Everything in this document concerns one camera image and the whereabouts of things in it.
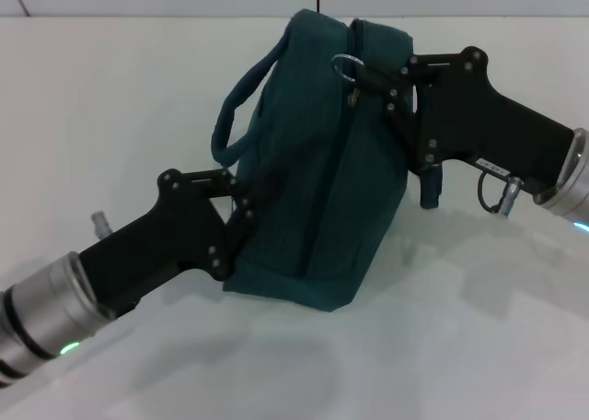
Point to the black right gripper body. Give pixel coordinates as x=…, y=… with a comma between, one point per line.
x=488, y=116

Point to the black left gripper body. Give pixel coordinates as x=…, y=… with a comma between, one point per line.
x=156, y=240

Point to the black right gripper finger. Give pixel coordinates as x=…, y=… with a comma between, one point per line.
x=407, y=116
x=414, y=67

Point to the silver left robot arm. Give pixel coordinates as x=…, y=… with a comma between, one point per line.
x=46, y=305

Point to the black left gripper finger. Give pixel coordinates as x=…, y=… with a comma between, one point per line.
x=211, y=183
x=234, y=236

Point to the dark teal fabric bag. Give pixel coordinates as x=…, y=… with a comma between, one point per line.
x=313, y=171

